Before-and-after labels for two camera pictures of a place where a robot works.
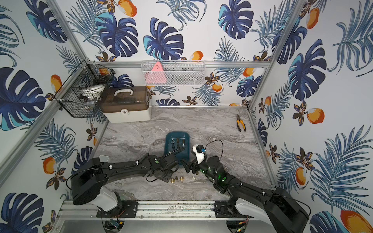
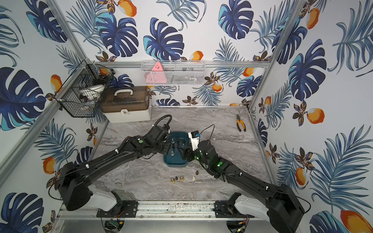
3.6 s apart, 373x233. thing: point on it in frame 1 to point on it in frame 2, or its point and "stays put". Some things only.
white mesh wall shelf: [175, 72] stays put
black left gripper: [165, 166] to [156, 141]
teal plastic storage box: [174, 140] stays put
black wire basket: [81, 94] stays put
